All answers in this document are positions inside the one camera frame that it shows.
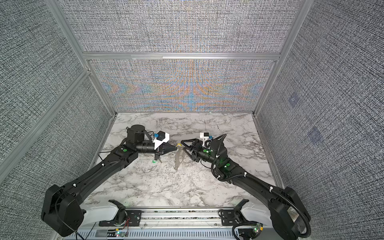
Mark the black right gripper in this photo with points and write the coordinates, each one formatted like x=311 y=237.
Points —
x=197 y=144

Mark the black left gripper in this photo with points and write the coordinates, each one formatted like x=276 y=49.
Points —
x=159 y=151

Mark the green capped key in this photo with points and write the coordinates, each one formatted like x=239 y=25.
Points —
x=157 y=161

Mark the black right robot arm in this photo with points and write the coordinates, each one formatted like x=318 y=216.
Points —
x=290 y=218

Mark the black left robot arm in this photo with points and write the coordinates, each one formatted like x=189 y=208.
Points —
x=62 y=209

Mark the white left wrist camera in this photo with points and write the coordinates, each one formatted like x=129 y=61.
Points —
x=160 y=138

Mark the aluminium front rail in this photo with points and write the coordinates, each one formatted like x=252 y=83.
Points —
x=172 y=217

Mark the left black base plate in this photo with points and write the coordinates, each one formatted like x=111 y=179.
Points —
x=131 y=218

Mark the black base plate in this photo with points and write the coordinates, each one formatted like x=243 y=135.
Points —
x=232 y=217
x=131 y=218

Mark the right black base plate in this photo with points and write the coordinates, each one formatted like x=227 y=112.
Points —
x=232 y=217

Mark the slotted grey cable duct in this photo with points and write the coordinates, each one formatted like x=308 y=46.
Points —
x=155 y=234

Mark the aluminium enclosure frame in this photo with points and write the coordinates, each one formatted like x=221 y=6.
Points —
x=74 y=74

